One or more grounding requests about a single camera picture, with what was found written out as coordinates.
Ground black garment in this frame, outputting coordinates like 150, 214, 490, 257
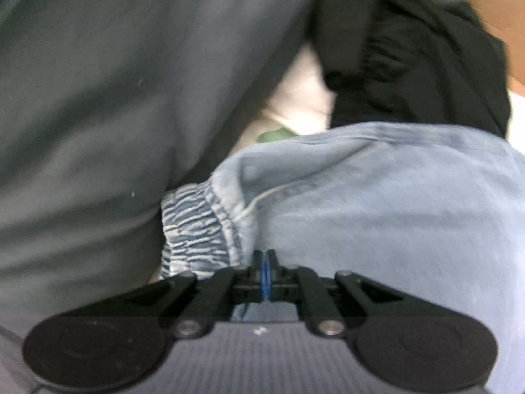
314, 0, 513, 138

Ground dark grey pillow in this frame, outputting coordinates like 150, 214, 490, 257
0, 0, 329, 394

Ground brown cardboard sheet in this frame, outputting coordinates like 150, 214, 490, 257
451, 0, 525, 95

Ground blue drawstring pants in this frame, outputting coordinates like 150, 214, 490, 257
160, 121, 525, 394

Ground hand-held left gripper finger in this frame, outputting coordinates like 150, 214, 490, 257
119, 250, 265, 338
264, 250, 411, 336

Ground bear printed bed sheet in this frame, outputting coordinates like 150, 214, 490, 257
246, 45, 525, 144

